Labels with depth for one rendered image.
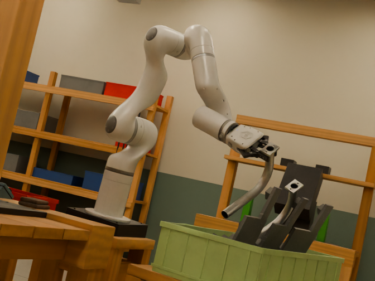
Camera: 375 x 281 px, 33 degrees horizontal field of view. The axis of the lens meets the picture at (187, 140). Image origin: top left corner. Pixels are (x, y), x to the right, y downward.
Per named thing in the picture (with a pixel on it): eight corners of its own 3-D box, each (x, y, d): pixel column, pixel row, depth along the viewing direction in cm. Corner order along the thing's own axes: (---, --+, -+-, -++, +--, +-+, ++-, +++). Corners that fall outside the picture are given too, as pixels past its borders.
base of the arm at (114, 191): (106, 212, 269) (118, 170, 270) (139, 224, 258) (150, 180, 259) (75, 208, 254) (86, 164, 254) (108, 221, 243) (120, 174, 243)
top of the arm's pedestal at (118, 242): (90, 232, 276) (92, 223, 277) (153, 250, 263) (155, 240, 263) (46, 229, 247) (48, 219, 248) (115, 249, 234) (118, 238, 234)
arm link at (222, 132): (217, 127, 216) (224, 131, 214) (234, 115, 220) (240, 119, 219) (217, 146, 221) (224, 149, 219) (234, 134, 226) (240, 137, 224)
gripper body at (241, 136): (220, 131, 214) (246, 145, 208) (240, 117, 220) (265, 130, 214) (221, 148, 219) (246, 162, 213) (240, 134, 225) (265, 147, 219)
